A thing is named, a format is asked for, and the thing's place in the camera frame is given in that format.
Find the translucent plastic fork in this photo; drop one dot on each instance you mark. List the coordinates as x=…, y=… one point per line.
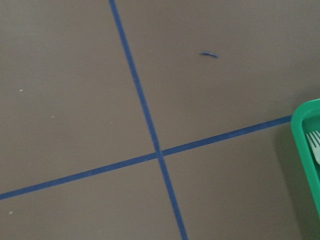
x=313, y=139

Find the green plastic tray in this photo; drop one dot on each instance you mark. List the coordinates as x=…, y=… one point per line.
x=305, y=119

